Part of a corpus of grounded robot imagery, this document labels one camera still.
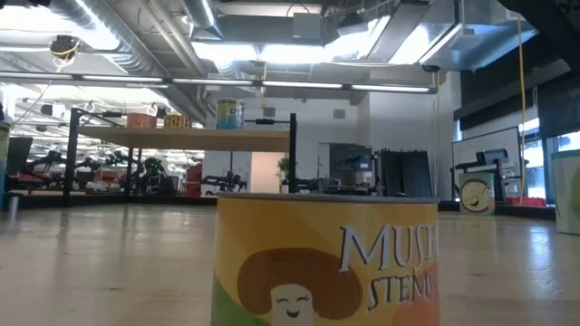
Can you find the large rectangular silver duct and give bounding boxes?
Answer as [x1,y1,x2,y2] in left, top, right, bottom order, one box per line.
[330,0,540,72]

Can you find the grey metal post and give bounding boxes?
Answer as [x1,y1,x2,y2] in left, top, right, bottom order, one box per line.
[6,194,21,224]

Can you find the whiteboard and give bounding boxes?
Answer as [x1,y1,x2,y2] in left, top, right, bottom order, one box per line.
[451,126,523,200]

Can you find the black yellow cord reel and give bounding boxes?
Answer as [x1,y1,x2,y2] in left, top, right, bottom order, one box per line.
[48,34,82,61]

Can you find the dark computer monitor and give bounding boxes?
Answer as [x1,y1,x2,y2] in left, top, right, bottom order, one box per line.
[8,136,34,176]

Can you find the orange white can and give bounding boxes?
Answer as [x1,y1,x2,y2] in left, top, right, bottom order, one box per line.
[126,112,158,129]

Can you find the dark wall monitor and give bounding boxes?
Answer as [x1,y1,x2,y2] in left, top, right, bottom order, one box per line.
[328,143,374,174]

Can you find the red bin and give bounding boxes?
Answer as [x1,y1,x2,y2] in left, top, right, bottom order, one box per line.
[506,196,547,208]

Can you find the wooden shelf with black frame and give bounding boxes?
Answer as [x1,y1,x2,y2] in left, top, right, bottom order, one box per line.
[61,107,299,208]

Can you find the potted green plant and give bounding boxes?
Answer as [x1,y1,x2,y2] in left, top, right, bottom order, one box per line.
[275,157,298,195]

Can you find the black equipment cart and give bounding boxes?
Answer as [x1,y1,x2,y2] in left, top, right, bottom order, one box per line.
[452,148,530,204]

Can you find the long ceiling light strip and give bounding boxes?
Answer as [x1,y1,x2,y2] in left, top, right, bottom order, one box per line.
[0,71,439,95]

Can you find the pink green teal can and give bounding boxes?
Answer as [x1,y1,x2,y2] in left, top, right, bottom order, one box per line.
[458,172,496,216]

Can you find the yellow mushroom can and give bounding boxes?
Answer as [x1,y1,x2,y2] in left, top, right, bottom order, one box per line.
[210,192,441,326]

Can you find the yellow bean-pattern can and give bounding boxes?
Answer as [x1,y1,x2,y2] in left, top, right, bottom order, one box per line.
[163,114,193,130]

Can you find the red cabinet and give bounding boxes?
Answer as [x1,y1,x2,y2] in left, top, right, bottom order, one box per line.
[184,162,204,197]

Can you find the black folding panels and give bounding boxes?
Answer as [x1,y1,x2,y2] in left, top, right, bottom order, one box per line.
[376,148,435,198]

